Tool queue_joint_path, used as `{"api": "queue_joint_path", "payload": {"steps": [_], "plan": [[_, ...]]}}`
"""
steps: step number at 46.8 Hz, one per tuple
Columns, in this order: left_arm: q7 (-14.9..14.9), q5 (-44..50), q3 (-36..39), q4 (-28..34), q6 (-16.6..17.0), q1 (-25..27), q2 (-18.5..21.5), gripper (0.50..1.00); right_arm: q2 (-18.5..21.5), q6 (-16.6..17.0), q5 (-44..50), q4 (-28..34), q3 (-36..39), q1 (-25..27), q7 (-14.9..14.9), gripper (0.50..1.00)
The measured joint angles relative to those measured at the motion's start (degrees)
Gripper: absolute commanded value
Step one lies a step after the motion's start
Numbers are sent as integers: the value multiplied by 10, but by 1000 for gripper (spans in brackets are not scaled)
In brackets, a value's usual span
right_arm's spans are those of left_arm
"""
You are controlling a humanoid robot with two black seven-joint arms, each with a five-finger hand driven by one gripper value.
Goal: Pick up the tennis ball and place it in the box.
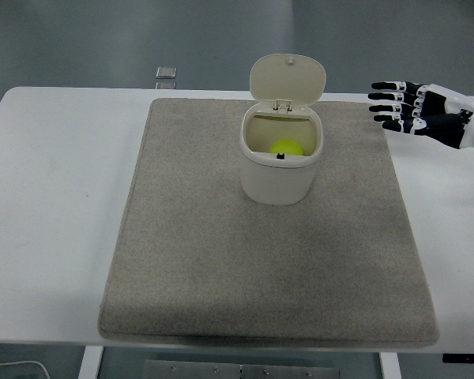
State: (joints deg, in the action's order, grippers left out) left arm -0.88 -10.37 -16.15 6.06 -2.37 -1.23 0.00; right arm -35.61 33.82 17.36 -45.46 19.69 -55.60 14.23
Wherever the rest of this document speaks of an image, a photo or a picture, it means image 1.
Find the white cable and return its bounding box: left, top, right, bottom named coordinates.
left=0, top=359, right=51, bottom=379

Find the cream plastic bin with lid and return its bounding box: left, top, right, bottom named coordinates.
left=239, top=53, right=327, bottom=206

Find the grey metal plate with screws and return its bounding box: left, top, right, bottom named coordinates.
left=142, top=358, right=344, bottom=379

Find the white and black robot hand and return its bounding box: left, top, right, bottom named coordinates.
left=367, top=81, right=474, bottom=153

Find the beige felt mat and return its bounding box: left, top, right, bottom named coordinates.
left=97, top=97, right=440, bottom=349

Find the white table leg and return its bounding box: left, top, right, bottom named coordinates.
left=77, top=345, right=104, bottom=379
left=378, top=352, right=402, bottom=379

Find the yellow-green tennis ball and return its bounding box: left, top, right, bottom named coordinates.
left=269, top=139, right=304, bottom=156

